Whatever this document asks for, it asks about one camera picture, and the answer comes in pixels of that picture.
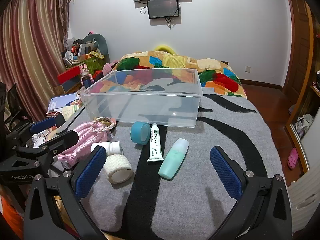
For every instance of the blue notebook stack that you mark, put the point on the blue notebook stack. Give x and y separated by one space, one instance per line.
61 102

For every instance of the green patterned box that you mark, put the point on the green patterned box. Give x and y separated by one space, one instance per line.
93 63

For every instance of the small black monitor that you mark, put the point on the small black monitor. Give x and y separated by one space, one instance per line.
163 8

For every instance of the black chair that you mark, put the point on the black chair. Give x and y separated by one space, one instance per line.
13 100

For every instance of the white bag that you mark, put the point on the white bag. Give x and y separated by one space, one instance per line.
303 125

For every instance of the illustrated book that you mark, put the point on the illustrated book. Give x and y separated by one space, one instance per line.
71 111

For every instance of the white ointment tube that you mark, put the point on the white ointment tube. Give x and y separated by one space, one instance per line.
155 145

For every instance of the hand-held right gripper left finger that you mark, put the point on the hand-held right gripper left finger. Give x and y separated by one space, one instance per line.
91 170

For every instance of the grey and black blanket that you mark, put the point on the grey and black blanket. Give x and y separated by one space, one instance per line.
190 195

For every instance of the pale green lotion bottle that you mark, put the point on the pale green lotion bottle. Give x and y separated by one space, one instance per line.
173 158

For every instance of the colourful patterned quilt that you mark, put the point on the colourful patterned quilt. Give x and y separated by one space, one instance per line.
175 61

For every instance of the orange cloth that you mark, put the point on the orange cloth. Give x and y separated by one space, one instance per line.
10 217

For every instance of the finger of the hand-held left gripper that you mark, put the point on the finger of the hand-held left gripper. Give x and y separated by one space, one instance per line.
42 126
65 140

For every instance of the clear plastic storage box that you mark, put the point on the clear plastic storage box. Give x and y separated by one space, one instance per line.
150 105

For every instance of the white wall socket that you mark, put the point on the white wall socket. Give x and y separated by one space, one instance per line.
247 69

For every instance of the small white pill bottle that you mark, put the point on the small white pill bottle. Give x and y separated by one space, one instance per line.
115 147

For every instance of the red flat box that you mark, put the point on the red flat box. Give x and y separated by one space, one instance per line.
68 75

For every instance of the pink clog shoe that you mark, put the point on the pink clog shoe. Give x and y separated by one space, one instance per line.
293 158

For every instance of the pink knitted pouch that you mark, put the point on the pink knitted pouch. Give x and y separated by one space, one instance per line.
85 136

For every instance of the bunny figure bottle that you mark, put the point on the bunny figure bottle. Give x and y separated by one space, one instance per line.
85 76

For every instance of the brown wooden door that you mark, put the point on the brown wooden door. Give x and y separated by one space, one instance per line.
298 42

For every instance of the white bandage roll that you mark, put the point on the white bandage roll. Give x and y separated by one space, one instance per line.
118 168

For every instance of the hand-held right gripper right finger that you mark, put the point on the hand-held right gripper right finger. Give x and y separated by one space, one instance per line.
226 173

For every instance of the teal tape roll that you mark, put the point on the teal tape roll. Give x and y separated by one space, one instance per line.
140 133

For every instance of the striped pink curtain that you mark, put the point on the striped pink curtain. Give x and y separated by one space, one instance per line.
32 45

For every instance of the yellow pillow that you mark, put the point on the yellow pillow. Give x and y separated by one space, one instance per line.
165 48

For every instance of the grey plush toy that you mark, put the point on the grey plush toy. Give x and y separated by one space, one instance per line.
98 41

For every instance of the white cabinet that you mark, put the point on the white cabinet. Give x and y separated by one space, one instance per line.
303 200

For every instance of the pink knitted hat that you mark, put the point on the pink knitted hat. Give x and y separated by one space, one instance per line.
108 68

